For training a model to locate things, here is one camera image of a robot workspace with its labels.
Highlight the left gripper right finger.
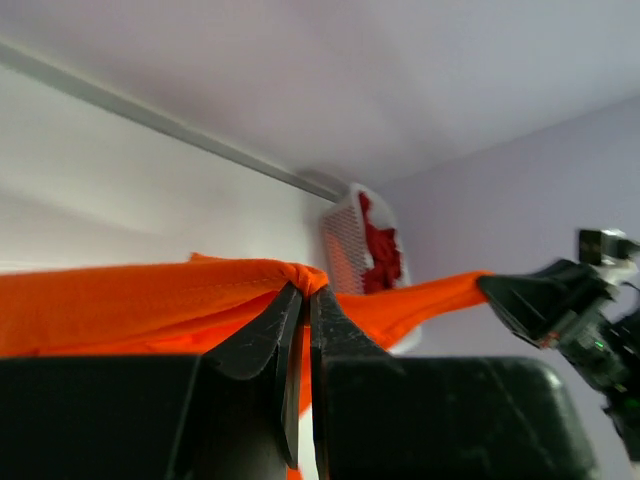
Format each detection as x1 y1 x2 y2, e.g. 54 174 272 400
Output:
310 287 404 479

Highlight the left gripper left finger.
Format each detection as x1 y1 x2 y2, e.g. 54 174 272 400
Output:
199 284 303 469

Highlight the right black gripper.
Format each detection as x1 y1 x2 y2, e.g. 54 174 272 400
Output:
476 259 639 460

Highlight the orange t shirt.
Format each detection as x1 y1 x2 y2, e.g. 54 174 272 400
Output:
0 252 493 480

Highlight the dark red t shirt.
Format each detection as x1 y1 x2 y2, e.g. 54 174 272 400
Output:
358 192 402 294

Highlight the white plastic basket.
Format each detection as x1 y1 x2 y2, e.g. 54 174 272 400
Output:
319 181 424 353

